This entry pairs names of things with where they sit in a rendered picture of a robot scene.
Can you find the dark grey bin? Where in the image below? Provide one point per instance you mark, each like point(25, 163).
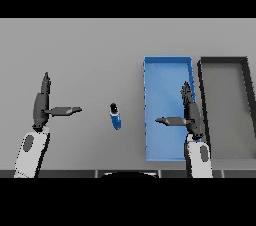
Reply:
point(230, 110)

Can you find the blue pipe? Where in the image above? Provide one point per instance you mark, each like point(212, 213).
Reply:
point(115, 118)

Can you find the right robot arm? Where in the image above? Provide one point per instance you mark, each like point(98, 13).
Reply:
point(198, 157)

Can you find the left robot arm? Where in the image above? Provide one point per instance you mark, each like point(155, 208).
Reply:
point(30, 153)

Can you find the blue bin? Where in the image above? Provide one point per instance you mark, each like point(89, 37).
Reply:
point(166, 110)

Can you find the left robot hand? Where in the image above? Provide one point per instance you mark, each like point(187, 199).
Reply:
point(41, 106)

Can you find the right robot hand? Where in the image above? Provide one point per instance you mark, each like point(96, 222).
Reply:
point(192, 116)

